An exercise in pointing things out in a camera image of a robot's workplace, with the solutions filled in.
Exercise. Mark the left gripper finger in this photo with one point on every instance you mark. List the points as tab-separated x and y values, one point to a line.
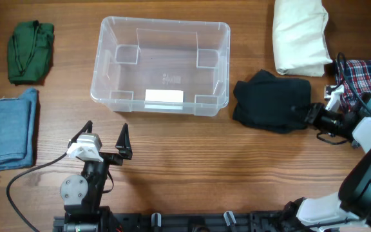
123	144
87	128

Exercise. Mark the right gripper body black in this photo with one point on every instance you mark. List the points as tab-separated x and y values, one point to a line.
324	120

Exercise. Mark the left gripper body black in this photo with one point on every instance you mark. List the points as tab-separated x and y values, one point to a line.
111	158

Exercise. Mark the black cloth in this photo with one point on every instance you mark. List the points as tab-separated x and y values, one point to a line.
272	103

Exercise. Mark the cream white cloth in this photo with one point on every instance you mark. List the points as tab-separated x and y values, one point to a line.
298	37

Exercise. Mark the clear plastic storage container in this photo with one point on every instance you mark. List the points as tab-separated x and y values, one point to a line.
136	54

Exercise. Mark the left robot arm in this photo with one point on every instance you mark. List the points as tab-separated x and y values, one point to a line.
82	193

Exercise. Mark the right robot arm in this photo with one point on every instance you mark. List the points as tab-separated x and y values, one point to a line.
351	205

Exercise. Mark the folded red plaid cloth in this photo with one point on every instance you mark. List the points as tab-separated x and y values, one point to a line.
359	76

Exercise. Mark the folded blue denim jeans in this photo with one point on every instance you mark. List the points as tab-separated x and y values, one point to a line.
17	118

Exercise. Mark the folded green cloth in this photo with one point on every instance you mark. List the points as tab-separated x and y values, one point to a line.
29	52

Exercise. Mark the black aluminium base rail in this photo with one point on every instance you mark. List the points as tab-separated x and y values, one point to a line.
254	221

